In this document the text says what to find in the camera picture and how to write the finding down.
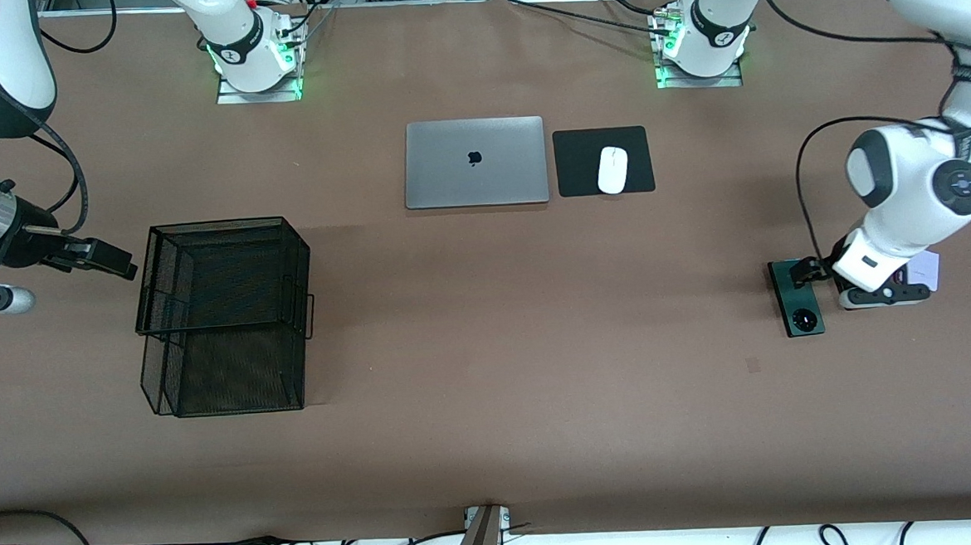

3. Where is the dark green smartphone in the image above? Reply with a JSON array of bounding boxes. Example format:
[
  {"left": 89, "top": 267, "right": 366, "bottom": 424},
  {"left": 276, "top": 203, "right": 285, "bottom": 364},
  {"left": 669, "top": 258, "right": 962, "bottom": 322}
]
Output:
[{"left": 768, "top": 257, "right": 827, "bottom": 340}]

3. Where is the lavender flip phone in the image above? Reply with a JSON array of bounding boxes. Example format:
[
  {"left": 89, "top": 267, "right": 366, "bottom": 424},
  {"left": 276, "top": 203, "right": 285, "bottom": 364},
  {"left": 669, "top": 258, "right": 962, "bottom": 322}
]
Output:
[{"left": 904, "top": 249, "right": 943, "bottom": 294}]

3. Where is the white computer mouse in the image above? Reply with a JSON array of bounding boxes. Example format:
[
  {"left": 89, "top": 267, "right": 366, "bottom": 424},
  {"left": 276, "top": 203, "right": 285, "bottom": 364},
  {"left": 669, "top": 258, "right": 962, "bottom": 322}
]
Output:
[{"left": 595, "top": 145, "right": 631, "bottom": 196}]

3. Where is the black mouse pad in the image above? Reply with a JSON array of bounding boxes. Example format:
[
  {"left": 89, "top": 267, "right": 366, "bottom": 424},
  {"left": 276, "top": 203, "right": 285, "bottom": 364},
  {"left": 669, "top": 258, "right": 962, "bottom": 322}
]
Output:
[{"left": 552, "top": 125, "right": 656, "bottom": 198}]

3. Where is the silver laptop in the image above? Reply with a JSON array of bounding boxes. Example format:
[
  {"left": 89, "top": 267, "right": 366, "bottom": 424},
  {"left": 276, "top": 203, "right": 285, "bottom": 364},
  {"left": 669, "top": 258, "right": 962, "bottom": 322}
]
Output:
[{"left": 401, "top": 114, "right": 551, "bottom": 211}]

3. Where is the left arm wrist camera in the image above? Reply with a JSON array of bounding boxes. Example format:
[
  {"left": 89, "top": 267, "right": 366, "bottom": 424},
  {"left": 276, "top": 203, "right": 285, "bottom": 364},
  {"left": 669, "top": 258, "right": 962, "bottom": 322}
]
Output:
[{"left": 837, "top": 280, "right": 933, "bottom": 311}]

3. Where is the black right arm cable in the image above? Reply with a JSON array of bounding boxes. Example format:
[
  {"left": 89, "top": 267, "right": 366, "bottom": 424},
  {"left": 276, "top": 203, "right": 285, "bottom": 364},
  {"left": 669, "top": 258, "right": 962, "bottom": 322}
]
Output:
[{"left": 20, "top": 0, "right": 129, "bottom": 239}]

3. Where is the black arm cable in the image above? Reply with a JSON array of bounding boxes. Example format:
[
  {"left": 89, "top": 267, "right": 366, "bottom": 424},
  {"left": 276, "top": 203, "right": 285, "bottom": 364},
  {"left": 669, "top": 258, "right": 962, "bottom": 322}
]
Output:
[
  {"left": 20, "top": 0, "right": 129, "bottom": 239},
  {"left": 754, "top": 0, "right": 971, "bottom": 271}
]

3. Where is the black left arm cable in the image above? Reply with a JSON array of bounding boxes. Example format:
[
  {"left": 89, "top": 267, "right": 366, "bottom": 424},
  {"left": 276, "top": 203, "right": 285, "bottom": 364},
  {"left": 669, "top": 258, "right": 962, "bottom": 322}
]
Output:
[{"left": 754, "top": 0, "right": 971, "bottom": 271}]

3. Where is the black wire mesh rack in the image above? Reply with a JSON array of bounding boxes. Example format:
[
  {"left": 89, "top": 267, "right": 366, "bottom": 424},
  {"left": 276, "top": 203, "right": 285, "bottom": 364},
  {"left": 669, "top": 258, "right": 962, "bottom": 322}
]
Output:
[{"left": 129, "top": 215, "right": 321, "bottom": 421}]

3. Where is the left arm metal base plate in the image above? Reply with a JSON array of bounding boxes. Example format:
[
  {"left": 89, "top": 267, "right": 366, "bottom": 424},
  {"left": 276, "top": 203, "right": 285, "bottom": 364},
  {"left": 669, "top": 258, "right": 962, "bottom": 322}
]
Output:
[{"left": 656, "top": 60, "right": 744, "bottom": 91}]

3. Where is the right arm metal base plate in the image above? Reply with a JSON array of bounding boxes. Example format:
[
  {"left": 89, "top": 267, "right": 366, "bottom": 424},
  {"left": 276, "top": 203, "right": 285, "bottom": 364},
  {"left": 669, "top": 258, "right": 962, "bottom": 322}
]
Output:
[{"left": 216, "top": 66, "right": 305, "bottom": 106}]

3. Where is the black arched floor cable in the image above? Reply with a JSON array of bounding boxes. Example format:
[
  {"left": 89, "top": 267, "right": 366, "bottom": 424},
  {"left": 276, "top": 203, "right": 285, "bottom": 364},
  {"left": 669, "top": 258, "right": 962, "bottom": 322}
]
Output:
[{"left": 0, "top": 506, "right": 94, "bottom": 545}]

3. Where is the short black table cable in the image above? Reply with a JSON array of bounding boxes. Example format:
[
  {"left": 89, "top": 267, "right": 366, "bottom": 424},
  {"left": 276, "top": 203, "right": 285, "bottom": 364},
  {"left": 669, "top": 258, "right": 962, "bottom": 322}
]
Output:
[{"left": 600, "top": 0, "right": 664, "bottom": 18}]

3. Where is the long black table cable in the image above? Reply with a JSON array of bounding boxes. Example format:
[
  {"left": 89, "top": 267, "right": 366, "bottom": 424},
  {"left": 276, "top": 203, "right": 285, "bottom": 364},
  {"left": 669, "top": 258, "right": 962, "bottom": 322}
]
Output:
[{"left": 507, "top": 0, "right": 673, "bottom": 44}]

